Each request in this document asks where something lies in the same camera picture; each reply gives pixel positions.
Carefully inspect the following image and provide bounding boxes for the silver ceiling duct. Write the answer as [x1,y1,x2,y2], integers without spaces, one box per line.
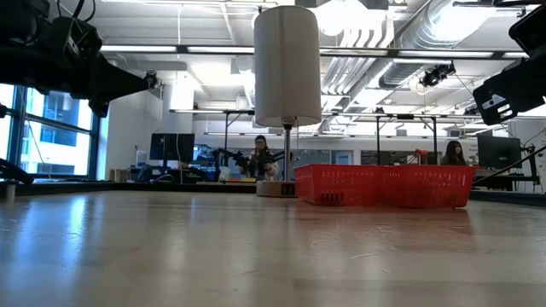
[377,0,485,89]

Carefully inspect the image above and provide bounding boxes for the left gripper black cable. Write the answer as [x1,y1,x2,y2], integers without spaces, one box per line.
[55,0,97,22]

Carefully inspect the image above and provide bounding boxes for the black computer monitor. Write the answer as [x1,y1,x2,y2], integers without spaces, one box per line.
[148,132,196,162]
[476,135,524,170]

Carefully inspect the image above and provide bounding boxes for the white shade table lamp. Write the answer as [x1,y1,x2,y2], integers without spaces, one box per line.
[253,4,323,199]

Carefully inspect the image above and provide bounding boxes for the large window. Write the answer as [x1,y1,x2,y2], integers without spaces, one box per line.
[0,83,103,180]

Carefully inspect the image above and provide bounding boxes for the long ceiling light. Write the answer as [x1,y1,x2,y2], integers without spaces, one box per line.
[100,44,257,55]

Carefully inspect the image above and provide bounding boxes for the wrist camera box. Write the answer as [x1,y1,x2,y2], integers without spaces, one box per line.
[50,15,104,61]
[507,3,546,59]

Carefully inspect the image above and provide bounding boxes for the black background gantry frame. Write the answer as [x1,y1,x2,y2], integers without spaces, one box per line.
[322,113,440,165]
[168,108,257,171]

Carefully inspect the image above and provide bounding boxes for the person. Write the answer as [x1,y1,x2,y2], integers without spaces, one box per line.
[440,140,468,166]
[245,134,281,181]

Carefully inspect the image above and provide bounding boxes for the black power cable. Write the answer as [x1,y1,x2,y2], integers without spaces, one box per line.
[471,146,546,188]

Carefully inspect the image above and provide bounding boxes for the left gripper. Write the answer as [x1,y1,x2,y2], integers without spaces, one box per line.
[0,42,152,119]

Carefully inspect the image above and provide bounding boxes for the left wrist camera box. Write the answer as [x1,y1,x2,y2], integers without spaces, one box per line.
[50,15,104,61]

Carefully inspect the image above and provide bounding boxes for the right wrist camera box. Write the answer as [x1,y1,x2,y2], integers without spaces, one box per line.
[507,3,546,59]

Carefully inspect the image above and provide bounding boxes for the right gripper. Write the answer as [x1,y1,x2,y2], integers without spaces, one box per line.
[472,55,546,126]

